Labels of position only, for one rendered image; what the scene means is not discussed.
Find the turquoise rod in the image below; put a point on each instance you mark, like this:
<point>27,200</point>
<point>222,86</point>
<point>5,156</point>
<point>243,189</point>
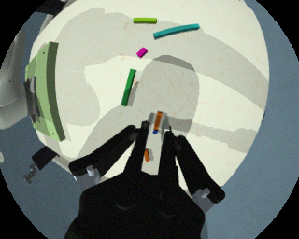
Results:
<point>175,30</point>

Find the small magenta block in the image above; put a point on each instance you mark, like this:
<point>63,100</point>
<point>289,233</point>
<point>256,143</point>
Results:
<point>142,52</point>

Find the dark green rod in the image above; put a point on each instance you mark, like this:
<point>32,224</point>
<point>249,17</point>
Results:
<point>128,87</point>

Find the lime green rod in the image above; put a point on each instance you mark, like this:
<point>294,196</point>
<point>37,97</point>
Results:
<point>145,20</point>

